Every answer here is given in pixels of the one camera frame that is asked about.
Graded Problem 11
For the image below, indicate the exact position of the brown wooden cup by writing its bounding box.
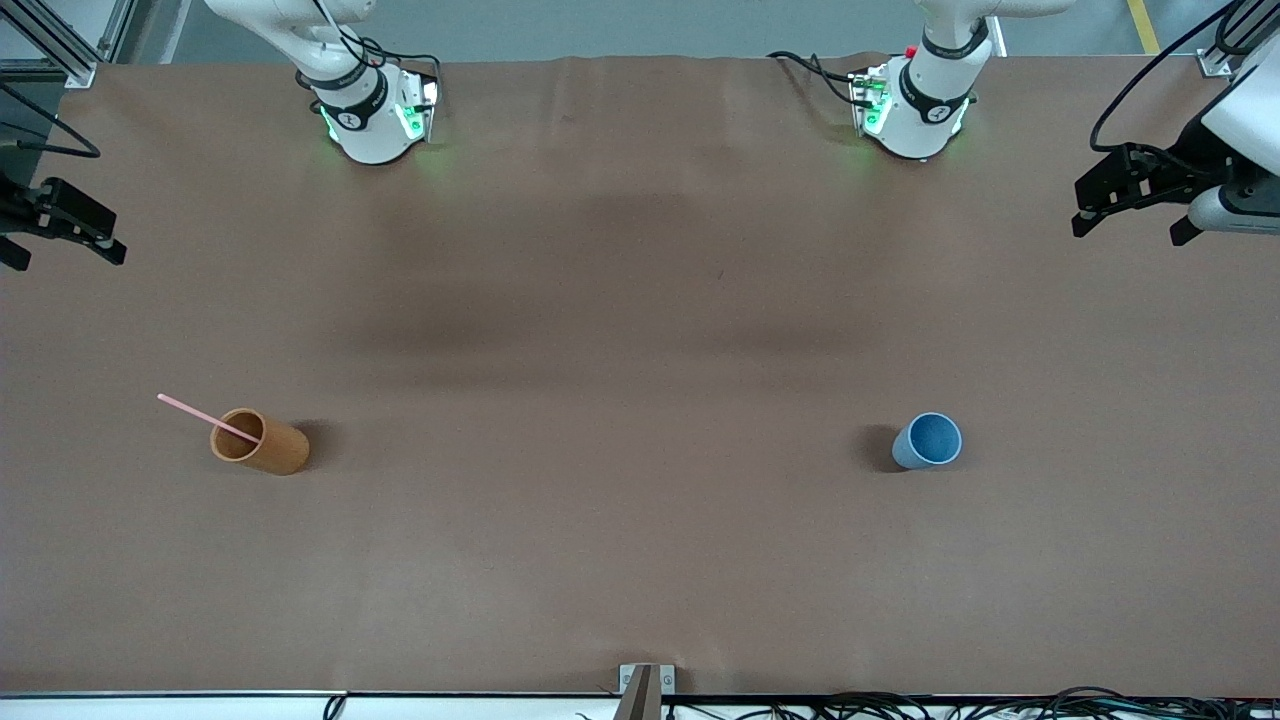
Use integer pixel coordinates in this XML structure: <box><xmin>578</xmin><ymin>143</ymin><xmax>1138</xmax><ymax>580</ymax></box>
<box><xmin>209</xmin><ymin>407</ymin><xmax>311</xmax><ymax>477</ymax></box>

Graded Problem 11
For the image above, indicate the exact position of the brown table cover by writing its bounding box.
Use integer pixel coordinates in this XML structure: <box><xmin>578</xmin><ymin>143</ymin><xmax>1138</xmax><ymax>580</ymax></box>
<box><xmin>0</xmin><ymin>53</ymin><xmax>1280</xmax><ymax>699</ymax></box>

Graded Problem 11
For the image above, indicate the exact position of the blue cup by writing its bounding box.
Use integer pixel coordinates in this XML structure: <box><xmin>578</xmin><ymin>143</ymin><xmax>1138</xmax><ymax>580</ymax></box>
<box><xmin>891</xmin><ymin>411</ymin><xmax>964</xmax><ymax>472</ymax></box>

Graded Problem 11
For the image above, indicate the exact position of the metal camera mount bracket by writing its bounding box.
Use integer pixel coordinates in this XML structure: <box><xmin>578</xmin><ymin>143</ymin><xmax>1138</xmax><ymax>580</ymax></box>
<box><xmin>613</xmin><ymin>663</ymin><xmax>677</xmax><ymax>720</ymax></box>

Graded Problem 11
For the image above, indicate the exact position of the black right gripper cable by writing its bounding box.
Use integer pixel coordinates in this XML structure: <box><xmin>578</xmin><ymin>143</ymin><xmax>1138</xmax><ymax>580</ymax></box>
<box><xmin>0</xmin><ymin>80</ymin><xmax>102</xmax><ymax>160</ymax></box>

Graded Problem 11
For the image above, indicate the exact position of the black left arm base cable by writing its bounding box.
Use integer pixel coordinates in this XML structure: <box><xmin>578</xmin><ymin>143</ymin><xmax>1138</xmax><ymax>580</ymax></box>
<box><xmin>767</xmin><ymin>50</ymin><xmax>881</xmax><ymax>109</ymax></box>

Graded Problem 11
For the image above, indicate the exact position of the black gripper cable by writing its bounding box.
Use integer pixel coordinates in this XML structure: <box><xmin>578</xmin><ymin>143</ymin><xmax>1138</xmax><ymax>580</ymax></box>
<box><xmin>0</xmin><ymin>80</ymin><xmax>102</xmax><ymax>160</ymax></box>
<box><xmin>1089</xmin><ymin>0</ymin><xmax>1263</xmax><ymax>154</ymax></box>

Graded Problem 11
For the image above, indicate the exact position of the aluminium frame profile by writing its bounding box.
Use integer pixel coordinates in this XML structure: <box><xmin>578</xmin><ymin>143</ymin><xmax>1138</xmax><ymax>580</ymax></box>
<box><xmin>0</xmin><ymin>0</ymin><xmax>136</xmax><ymax>89</ymax></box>
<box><xmin>1196</xmin><ymin>0</ymin><xmax>1280</xmax><ymax>79</ymax></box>

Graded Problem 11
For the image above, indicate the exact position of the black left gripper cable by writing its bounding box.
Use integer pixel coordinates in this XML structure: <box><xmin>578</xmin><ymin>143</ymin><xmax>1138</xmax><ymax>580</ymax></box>
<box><xmin>1089</xmin><ymin>0</ymin><xmax>1263</xmax><ymax>154</ymax></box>

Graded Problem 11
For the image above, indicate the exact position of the pink chopstick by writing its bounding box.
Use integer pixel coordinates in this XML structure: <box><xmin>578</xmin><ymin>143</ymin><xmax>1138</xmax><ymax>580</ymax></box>
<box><xmin>157</xmin><ymin>393</ymin><xmax>263</xmax><ymax>444</ymax></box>

